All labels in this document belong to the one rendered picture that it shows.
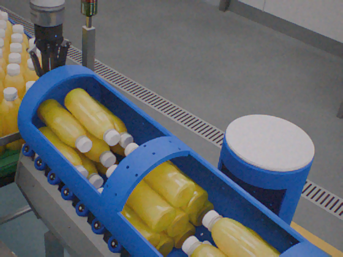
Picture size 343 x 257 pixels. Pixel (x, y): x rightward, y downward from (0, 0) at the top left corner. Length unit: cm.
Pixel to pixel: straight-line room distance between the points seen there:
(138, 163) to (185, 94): 258
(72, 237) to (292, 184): 66
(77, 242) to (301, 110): 262
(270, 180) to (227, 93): 232
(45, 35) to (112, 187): 46
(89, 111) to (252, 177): 52
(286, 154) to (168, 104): 208
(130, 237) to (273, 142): 64
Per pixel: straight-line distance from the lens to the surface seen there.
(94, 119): 133
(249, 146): 155
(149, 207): 115
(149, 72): 391
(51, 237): 177
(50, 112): 142
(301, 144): 162
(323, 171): 328
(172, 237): 126
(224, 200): 128
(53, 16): 135
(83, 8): 193
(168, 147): 117
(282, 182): 153
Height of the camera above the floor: 195
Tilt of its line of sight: 36 degrees down
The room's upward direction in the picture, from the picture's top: 8 degrees clockwise
